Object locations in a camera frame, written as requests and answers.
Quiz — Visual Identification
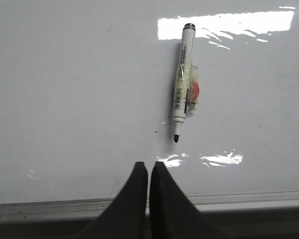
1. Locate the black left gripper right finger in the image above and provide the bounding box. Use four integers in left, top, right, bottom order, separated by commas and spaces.
149, 161, 227, 239

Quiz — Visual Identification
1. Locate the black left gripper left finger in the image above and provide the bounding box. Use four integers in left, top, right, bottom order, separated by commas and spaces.
74, 162, 148, 239

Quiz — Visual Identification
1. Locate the white whiteboard marker with tape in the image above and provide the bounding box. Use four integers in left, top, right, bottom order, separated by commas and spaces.
172, 23, 199, 143

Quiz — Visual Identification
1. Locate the white whiteboard with metal frame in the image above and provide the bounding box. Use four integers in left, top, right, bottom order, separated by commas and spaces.
0, 0, 299, 224

